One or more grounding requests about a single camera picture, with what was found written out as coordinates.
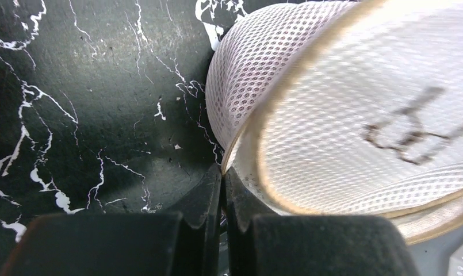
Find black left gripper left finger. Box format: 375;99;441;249
0;165;221;275

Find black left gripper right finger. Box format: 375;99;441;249
223;169;418;275

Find white mesh bag beige trim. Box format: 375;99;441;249
205;1;463;244

